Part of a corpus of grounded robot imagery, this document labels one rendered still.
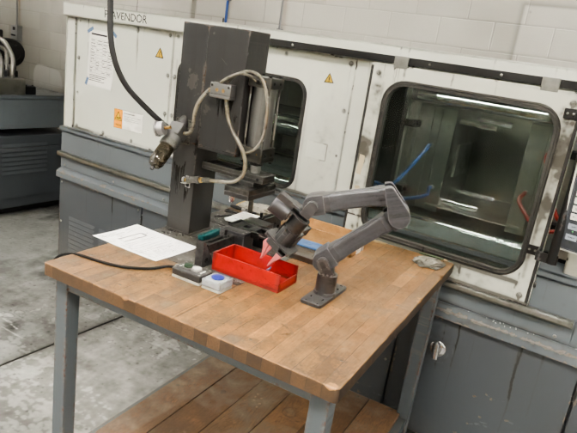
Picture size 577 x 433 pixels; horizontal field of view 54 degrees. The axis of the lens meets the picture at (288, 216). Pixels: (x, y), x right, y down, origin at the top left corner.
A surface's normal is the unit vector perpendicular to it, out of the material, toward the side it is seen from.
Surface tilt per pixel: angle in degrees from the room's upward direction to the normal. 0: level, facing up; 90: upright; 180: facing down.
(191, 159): 90
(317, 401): 90
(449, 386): 90
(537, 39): 90
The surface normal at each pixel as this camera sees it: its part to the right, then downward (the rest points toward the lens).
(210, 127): -0.48, 0.18
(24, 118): 0.83, 0.27
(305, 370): 0.15, -0.95
